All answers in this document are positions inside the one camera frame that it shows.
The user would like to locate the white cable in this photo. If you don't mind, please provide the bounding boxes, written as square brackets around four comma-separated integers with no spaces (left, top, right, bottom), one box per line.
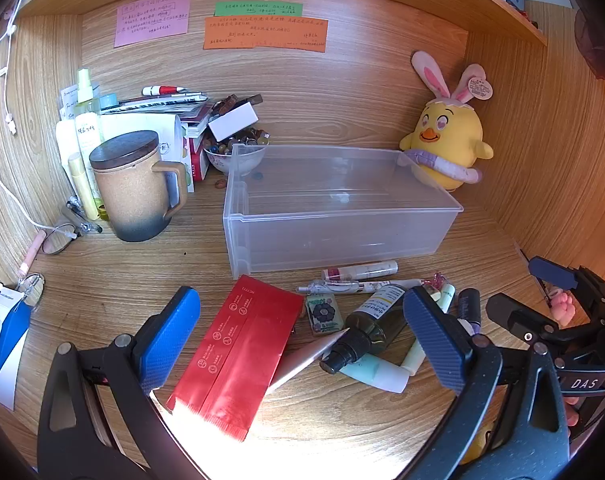
[0,5,46,233]

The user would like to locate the yellow-green spray bottle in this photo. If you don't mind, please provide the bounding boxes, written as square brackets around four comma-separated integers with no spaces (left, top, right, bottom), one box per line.
[75,68,103,116]

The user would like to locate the orange paper note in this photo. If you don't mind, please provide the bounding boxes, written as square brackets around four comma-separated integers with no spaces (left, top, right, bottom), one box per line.
[203,16,329,54]

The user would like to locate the pink pen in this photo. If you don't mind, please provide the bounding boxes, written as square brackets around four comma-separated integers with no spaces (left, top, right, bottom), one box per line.
[20,231,47,277]

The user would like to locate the pale green stick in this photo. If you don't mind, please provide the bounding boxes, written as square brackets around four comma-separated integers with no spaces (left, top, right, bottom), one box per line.
[401,284,455,376]

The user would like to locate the mint green tube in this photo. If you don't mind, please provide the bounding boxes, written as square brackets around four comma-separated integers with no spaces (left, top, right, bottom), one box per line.
[341,355,408,394]

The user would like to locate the yellow chick plush toy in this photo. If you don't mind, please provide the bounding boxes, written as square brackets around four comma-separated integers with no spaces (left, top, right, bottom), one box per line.
[399,50,495,192]

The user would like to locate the brown ceramic mug with lid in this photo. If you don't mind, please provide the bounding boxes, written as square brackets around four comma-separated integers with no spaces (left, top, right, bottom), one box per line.
[89,130,189,243]

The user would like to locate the clear plastic bin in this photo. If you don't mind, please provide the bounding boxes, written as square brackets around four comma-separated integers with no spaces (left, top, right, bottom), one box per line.
[222,143,465,281]

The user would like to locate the white card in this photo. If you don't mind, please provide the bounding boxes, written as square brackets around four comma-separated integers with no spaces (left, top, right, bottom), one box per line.
[267,327,350,395]

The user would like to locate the black pens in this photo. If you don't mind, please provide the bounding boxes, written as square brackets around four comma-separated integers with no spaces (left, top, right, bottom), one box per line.
[65,200,103,233]

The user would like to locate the person's right hand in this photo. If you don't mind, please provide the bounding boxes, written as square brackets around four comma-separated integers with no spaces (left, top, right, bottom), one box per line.
[563,396,584,428]

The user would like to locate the red foil packet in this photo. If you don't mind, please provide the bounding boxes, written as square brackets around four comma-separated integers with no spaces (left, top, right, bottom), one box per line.
[166,275,304,442]

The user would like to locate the white tube with red cap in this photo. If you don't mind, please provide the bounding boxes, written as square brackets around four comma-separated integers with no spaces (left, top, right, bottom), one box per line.
[322,260,399,282]

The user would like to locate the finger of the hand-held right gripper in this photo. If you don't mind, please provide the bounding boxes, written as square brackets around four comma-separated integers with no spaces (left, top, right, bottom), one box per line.
[528,256,605,311]
[485,293,564,345]

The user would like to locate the pink paper note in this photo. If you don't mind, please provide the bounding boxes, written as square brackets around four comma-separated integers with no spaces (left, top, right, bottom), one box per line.
[114,0,191,49]

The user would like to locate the white plain tube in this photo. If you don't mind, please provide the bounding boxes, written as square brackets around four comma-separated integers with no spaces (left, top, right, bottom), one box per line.
[56,120,80,171]

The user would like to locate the eyeglasses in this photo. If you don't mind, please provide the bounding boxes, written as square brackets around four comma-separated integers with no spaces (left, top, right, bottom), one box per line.
[16,221,86,307]

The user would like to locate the blue and white box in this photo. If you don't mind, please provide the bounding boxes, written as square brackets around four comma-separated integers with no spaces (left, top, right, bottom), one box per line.
[0,282,33,410]

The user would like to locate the dark green pump bottle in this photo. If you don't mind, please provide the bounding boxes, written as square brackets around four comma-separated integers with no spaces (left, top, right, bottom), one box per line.
[319,284,408,375]

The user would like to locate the red small box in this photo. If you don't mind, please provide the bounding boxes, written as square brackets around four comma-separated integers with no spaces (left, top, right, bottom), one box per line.
[189,135,212,182]

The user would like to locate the white bowl of beads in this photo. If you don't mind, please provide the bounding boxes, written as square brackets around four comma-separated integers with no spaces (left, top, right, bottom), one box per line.
[203,130,270,177]

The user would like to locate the small green patterned packet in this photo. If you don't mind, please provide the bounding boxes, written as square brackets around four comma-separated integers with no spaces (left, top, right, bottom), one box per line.
[306,294,344,335]

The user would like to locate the pink small toy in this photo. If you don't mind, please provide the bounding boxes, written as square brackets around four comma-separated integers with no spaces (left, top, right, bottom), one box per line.
[553,291,576,325]

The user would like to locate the white pen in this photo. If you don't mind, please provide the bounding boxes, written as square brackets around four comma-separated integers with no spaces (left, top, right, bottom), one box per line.
[297,279,435,295]

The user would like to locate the white rectangular box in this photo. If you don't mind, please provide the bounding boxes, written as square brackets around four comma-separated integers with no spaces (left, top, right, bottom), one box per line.
[207,102,260,141]

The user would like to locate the stack of books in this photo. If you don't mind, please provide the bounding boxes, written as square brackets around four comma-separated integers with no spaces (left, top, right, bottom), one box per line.
[100,91,216,138]

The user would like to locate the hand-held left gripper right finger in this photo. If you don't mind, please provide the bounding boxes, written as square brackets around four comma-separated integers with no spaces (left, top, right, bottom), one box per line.
[402,286,570,480]

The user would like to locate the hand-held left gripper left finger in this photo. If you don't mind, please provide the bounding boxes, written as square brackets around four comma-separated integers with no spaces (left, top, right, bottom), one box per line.
[36,286,203,480]

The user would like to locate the yellow tube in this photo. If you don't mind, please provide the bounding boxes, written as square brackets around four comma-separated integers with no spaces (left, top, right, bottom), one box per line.
[67,152,100,221]

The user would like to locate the green paper note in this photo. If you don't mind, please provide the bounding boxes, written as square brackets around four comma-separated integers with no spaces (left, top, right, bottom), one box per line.
[214,1,303,17]

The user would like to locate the white printed tube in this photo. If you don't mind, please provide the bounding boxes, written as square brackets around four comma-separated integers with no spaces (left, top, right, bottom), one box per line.
[74,112,104,161]

